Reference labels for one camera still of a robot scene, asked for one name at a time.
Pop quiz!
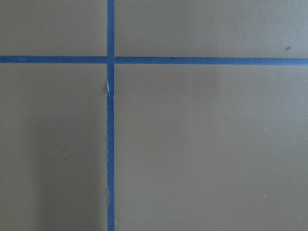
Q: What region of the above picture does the long blue tape strip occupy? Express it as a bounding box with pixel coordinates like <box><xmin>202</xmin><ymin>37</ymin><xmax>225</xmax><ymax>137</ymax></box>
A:
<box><xmin>107</xmin><ymin>0</ymin><xmax>115</xmax><ymax>231</ymax></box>

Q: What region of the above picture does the crossing blue tape strip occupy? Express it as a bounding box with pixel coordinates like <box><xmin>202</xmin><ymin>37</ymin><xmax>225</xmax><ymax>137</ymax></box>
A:
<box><xmin>0</xmin><ymin>55</ymin><xmax>308</xmax><ymax>66</ymax></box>

